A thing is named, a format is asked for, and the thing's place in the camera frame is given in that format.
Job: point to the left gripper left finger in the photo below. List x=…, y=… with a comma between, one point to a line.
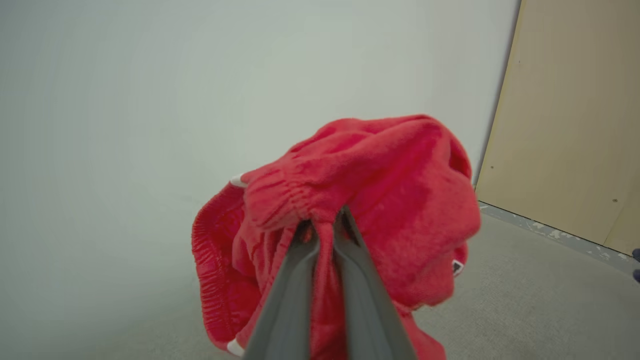
x=290, y=300

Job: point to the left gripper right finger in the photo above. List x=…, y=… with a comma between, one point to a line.
x=365, y=310

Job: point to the red shorts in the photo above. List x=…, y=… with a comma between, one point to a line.
x=400, y=200

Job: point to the light wooden panel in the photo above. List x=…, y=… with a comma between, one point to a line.
x=575, y=125

